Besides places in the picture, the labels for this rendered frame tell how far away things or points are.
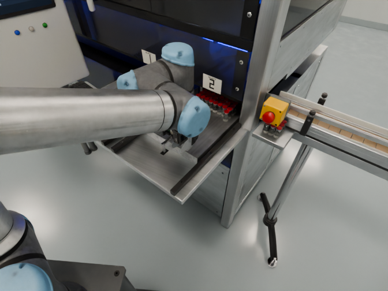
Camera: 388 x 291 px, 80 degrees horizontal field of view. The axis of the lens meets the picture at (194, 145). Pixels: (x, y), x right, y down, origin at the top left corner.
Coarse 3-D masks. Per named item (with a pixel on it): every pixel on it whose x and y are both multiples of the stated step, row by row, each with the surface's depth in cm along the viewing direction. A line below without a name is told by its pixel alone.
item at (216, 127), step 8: (216, 120) 95; (232, 120) 95; (208, 128) 92; (216, 128) 92; (224, 128) 92; (152, 136) 88; (160, 136) 84; (168, 136) 89; (200, 136) 89; (208, 136) 89; (216, 136) 89; (168, 144) 84; (200, 144) 86; (208, 144) 86; (184, 152) 80; (192, 152) 83; (200, 152) 83; (192, 160) 79
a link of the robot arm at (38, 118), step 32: (0, 96) 24; (32, 96) 26; (64, 96) 28; (96, 96) 31; (128, 96) 34; (160, 96) 39; (192, 96) 43; (0, 128) 23; (32, 128) 25; (64, 128) 28; (96, 128) 31; (128, 128) 35; (160, 128) 40; (192, 128) 43
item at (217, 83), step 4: (204, 76) 89; (208, 76) 87; (204, 80) 90; (208, 80) 89; (216, 80) 86; (220, 80) 85; (204, 84) 91; (208, 84) 90; (216, 84) 87; (220, 84) 86; (208, 88) 91; (216, 88) 89; (220, 88) 87; (216, 92) 90; (220, 92) 89
